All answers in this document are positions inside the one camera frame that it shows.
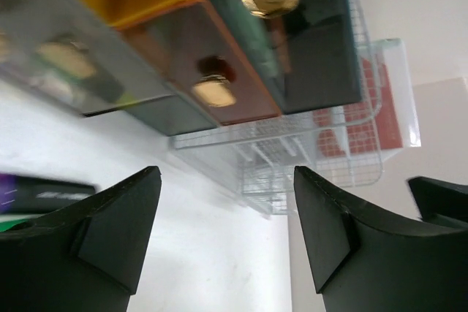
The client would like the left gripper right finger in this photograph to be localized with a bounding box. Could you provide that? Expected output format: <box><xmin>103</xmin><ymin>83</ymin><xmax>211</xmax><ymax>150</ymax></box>
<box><xmin>294</xmin><ymin>166</ymin><xmax>467</xmax><ymax>311</ymax></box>

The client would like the small drawer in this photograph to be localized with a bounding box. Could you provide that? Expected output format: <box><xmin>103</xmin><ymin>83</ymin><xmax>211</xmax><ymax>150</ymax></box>
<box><xmin>118</xmin><ymin>0</ymin><xmax>282</xmax><ymax>126</ymax></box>
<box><xmin>0</xmin><ymin>0</ymin><xmax>202</xmax><ymax>118</ymax></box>

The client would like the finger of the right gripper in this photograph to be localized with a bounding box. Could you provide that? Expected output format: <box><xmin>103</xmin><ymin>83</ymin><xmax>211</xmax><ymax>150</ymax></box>
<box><xmin>407</xmin><ymin>176</ymin><xmax>467</xmax><ymax>227</ymax></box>

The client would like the green capsule stapler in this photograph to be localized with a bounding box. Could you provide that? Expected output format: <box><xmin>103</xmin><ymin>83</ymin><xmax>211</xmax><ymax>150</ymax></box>
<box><xmin>227</xmin><ymin>0</ymin><xmax>280</xmax><ymax>79</ymax></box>

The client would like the green highlighter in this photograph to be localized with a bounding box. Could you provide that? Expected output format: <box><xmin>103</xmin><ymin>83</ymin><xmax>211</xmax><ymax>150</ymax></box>
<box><xmin>0</xmin><ymin>216</ymin><xmax>31</xmax><ymax>232</ymax></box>

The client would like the purple highlighter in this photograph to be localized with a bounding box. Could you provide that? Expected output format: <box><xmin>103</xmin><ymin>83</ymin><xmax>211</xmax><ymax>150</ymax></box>
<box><xmin>1</xmin><ymin>173</ymin><xmax>97</xmax><ymax>214</ymax></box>

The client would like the white wire stacking tray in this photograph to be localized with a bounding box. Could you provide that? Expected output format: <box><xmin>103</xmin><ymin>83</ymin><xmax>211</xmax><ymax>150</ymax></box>
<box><xmin>171</xmin><ymin>0</ymin><xmax>382</xmax><ymax>215</ymax></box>

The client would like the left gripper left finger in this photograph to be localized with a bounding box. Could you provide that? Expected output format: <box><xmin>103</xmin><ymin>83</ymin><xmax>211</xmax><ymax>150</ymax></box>
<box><xmin>1</xmin><ymin>166</ymin><xmax>162</xmax><ymax>311</ymax></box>

